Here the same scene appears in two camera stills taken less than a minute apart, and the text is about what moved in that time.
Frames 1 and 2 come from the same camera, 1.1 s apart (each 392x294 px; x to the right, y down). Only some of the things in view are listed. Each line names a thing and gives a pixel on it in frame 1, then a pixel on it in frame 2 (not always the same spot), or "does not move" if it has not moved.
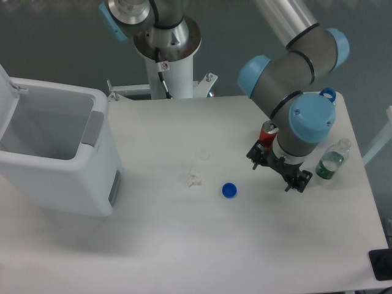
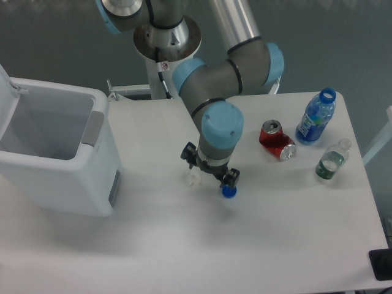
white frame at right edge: [384, 136] does not move
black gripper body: [293, 175] to [228, 177]
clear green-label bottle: [333, 158] does not move
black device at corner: [381, 261] does not move
